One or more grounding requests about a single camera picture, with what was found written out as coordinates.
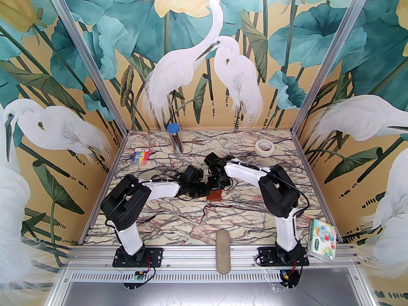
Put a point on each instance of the brown leather card holder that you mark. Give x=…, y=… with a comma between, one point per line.
x=214, y=198

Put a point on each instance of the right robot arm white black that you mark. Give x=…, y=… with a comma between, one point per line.
x=245, y=171

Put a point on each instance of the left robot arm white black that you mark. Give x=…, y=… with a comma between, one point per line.
x=161, y=190

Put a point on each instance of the white masking tape roll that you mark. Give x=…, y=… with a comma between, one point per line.
x=264, y=148

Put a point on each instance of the clear tube with blue lid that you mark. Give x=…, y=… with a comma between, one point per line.
x=174, y=135

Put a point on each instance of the beige oblong pad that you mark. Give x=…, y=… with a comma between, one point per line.
x=223, y=250

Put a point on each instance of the pack of coloured pens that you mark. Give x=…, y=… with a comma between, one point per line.
x=140, y=156

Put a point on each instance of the perforated metal tray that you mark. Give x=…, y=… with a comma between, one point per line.
x=204, y=295

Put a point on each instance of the printed tissue pack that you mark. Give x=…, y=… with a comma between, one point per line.
x=322, y=241

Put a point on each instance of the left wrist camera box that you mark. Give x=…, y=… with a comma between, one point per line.
x=194, y=173

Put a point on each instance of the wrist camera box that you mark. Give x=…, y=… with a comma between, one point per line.
x=214, y=162
x=194, y=173

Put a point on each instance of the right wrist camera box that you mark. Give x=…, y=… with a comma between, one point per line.
x=214, y=162

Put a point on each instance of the aluminium front rail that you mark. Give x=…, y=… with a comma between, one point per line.
x=191, y=253

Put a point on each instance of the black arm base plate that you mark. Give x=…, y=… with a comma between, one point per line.
x=156, y=255
x=266, y=257

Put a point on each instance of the small circuit board mount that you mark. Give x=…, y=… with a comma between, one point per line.
x=137, y=276
x=287, y=277

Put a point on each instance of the aluminium frame post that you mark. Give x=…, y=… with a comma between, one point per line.
x=88, y=56
x=328, y=56

